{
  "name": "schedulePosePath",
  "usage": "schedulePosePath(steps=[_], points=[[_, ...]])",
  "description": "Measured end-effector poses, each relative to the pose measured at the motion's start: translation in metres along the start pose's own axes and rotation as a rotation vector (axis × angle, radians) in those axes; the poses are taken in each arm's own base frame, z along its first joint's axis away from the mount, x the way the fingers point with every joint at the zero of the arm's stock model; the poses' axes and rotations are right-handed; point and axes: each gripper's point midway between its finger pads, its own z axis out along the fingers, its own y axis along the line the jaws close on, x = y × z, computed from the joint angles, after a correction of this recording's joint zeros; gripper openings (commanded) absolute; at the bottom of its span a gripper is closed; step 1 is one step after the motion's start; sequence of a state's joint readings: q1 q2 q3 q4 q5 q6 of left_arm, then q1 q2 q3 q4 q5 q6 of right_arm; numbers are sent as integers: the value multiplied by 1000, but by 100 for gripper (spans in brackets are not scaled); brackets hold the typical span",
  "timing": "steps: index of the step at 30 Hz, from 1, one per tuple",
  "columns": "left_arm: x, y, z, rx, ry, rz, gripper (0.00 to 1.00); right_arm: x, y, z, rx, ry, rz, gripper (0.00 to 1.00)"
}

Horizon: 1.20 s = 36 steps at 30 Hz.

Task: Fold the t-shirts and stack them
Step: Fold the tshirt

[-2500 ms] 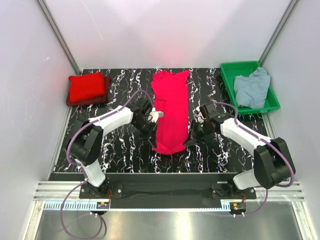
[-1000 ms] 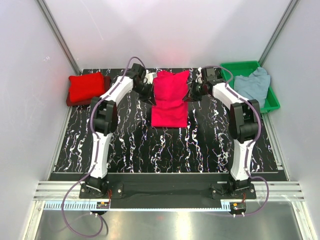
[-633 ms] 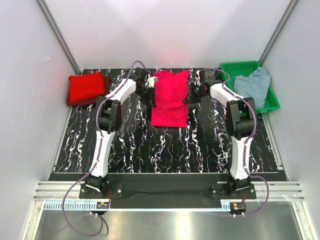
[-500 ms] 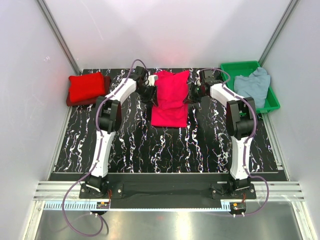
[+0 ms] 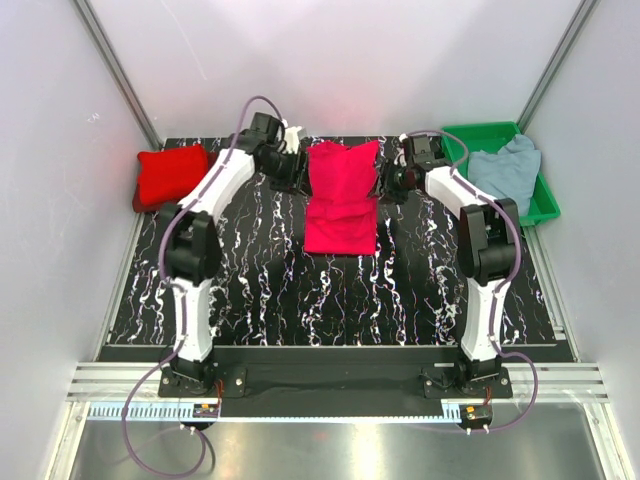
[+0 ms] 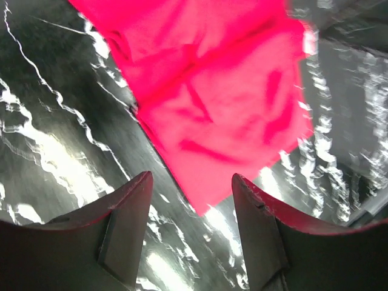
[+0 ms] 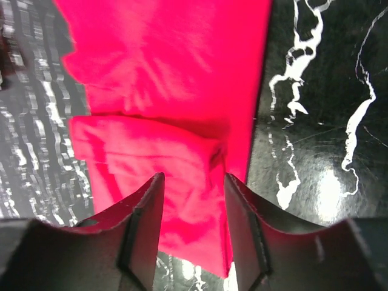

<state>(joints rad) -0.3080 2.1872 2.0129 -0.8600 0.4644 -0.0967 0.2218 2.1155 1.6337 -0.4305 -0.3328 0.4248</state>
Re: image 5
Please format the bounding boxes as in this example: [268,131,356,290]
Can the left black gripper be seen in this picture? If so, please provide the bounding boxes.
[259,149,313,199]

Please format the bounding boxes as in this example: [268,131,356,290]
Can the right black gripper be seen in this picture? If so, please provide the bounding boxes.
[366,158,412,206]

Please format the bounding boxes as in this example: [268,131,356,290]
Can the magenta t shirt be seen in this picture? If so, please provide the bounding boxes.
[304,141,379,256]

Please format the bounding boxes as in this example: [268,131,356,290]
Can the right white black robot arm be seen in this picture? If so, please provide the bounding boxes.
[370,130,522,397]

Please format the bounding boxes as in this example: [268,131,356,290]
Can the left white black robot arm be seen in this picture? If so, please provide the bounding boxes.
[158,112,310,396]

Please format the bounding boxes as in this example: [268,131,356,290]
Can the green plastic bin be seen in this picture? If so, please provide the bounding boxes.
[443,121,561,227]

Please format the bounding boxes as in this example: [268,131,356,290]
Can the grey blue t shirt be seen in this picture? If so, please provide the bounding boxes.
[468,134,542,216]

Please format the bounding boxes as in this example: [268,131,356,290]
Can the folded dark red t shirt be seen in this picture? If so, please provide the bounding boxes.
[131,152,221,215]

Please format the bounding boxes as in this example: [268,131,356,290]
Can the right orange connector box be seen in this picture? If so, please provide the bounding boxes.
[461,403,493,424]

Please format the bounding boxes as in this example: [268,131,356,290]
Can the orange connector box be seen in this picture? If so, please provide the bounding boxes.
[193,400,221,421]
[461,403,493,424]

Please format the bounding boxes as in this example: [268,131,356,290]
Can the left orange connector box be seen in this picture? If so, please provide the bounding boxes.
[193,400,221,421]

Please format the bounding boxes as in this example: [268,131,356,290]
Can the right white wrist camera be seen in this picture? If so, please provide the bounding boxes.
[393,150,407,167]

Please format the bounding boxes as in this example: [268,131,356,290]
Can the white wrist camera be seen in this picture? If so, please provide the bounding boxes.
[393,150,407,167]
[280,120,307,154]

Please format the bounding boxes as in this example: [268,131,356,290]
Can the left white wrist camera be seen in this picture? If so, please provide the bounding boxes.
[280,120,307,154]

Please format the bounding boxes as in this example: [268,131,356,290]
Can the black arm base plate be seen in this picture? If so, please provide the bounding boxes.
[159,346,512,400]

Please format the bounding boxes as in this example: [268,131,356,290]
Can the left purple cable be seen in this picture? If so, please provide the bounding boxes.
[119,95,286,476]

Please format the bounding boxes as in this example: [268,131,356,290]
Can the right aluminium corner post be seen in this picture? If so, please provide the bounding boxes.
[517,0,599,132]

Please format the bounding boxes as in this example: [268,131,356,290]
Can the aluminium corner post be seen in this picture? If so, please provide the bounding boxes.
[71,0,164,150]
[517,0,599,132]

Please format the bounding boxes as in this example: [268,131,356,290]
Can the left aluminium corner post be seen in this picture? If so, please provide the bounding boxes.
[71,0,164,150]

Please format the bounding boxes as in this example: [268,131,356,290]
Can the aluminium front rail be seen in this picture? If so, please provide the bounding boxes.
[67,363,609,401]

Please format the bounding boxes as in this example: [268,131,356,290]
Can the white slotted cable duct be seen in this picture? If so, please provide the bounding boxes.
[88,401,462,425]

